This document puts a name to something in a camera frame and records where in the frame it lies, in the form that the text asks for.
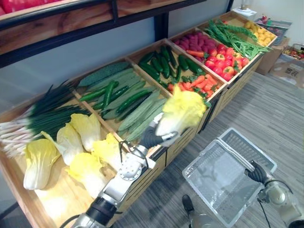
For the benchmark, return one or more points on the orange carrot pile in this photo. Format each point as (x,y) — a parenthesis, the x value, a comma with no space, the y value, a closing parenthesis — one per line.
(202,83)

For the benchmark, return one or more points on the yellow lemon pile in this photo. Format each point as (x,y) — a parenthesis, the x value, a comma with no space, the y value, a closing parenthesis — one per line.
(262,35)

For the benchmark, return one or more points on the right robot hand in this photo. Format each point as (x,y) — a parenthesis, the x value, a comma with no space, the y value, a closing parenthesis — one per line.
(257,173)

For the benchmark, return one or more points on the wooden crate with beans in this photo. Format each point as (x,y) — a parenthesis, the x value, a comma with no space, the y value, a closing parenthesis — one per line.
(235,19)

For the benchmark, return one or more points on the red tomato pile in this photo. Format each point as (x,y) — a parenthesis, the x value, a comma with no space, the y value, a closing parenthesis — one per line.
(223,63)

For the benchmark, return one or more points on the single orange carrot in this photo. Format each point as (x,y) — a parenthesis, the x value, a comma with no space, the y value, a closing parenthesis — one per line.
(194,53)

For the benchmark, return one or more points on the grey tray with produce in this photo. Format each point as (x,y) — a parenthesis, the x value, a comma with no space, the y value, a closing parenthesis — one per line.
(282,25)

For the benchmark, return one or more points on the translucent grey plastic basket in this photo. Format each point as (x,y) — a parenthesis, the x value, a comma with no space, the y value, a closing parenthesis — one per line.
(213,171)

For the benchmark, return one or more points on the purple sweet potato pile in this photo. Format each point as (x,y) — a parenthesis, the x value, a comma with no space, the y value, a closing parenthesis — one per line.
(192,41)

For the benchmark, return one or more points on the wooden crate with carrots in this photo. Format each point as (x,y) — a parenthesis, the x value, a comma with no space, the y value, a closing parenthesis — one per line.
(147,51)

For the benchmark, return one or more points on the green scallion bunch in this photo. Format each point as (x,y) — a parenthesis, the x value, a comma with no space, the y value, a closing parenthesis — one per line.
(47,118)

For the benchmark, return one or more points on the wooden crate with tomatoes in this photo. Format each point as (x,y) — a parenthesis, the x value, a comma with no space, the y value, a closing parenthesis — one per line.
(240,88)

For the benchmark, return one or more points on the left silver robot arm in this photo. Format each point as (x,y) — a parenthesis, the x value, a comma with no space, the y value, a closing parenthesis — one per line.
(128,171)

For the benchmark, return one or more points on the box with red items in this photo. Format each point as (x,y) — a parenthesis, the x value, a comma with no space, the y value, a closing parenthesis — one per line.
(295,52)

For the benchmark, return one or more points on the wooden crate with cabbages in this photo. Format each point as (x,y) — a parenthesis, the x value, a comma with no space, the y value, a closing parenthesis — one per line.
(59,202)

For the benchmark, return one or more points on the white stand with jar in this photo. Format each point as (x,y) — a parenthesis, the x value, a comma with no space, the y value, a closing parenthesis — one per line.
(244,11)

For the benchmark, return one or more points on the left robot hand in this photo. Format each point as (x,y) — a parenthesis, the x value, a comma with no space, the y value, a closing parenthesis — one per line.
(149,139)

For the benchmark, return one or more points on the plain brown cardboard box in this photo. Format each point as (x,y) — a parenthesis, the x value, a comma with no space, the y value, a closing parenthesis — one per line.
(270,59)

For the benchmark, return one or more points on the glossy green cucumber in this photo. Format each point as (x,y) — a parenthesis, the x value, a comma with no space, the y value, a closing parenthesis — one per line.
(108,95)
(118,92)
(95,94)
(133,99)

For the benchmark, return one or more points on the red produce pile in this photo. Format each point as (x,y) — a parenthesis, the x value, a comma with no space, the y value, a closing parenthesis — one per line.
(14,6)

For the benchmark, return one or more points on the printed brown cardboard box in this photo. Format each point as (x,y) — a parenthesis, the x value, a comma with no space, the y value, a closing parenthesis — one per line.
(289,69)

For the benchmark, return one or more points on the yellow napa cabbage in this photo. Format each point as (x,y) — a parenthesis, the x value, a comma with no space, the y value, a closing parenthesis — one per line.
(39,161)
(107,149)
(183,109)
(88,173)
(88,130)
(69,142)

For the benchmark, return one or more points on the wooden crate with loofahs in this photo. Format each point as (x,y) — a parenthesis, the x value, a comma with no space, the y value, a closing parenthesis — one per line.
(174,152)

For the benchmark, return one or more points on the large bumpy dark cucumber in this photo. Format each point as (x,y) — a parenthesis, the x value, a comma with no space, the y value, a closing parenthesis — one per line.
(104,73)

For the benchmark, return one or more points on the wooden shelf with black frame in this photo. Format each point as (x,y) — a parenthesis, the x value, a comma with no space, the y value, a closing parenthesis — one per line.
(59,21)

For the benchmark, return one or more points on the dark robot foot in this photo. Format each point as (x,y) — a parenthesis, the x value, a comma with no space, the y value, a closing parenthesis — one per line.
(187,204)

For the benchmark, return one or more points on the green bean pile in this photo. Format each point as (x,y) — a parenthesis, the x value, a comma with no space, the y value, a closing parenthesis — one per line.
(235,39)

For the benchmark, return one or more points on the dark green smooth cucumber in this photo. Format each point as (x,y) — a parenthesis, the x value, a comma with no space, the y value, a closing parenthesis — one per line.
(194,66)
(178,74)
(169,55)
(183,62)
(146,57)
(157,64)
(165,67)
(149,71)

